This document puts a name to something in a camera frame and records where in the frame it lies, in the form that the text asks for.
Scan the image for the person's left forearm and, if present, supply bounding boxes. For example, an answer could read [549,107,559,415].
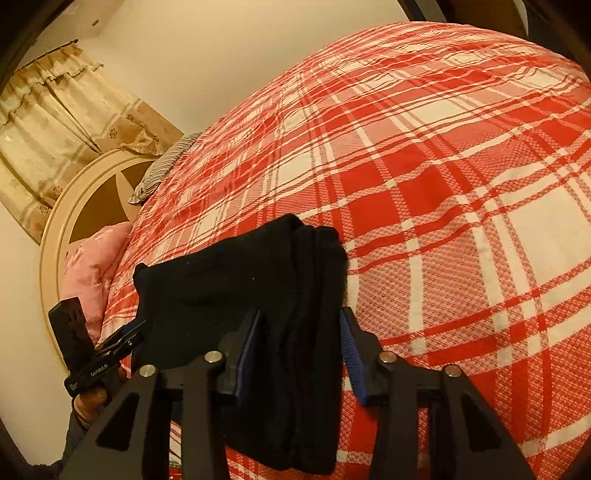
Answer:
[28,408,93,480]

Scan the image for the person's left hand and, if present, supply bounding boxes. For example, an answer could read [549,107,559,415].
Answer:
[73,362,127,430]

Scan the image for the pink pillow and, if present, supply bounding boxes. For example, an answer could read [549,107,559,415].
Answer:
[60,222,134,342]

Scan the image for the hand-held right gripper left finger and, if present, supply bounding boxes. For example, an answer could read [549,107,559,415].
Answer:
[58,309,262,480]

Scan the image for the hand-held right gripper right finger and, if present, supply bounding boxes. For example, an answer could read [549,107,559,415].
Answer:
[340,307,536,480]

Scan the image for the grey striped pillow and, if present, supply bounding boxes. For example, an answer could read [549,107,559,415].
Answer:
[128,132,204,205]

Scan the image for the cream and brown headboard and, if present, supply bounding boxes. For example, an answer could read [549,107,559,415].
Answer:
[39,150,158,370]

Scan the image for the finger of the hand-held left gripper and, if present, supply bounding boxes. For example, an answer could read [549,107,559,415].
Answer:
[97,320,147,356]

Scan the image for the black pants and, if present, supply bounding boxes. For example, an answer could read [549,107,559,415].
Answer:
[133,213,348,476]

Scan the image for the curtain rod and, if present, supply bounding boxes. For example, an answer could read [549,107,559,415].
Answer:
[18,41,79,65]

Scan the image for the beige patterned curtain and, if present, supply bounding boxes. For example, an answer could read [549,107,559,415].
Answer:
[0,44,185,245]

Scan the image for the red plaid blanket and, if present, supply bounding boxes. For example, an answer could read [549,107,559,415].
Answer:
[99,21,591,480]

